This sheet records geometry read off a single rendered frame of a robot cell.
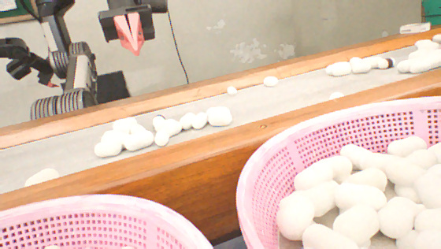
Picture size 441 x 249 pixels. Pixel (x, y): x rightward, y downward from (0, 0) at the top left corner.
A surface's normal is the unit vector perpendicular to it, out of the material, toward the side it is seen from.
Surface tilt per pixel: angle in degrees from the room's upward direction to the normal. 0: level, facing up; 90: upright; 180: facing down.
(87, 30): 90
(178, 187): 90
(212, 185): 90
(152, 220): 75
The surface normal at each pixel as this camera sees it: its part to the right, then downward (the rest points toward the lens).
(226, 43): 0.37, 0.20
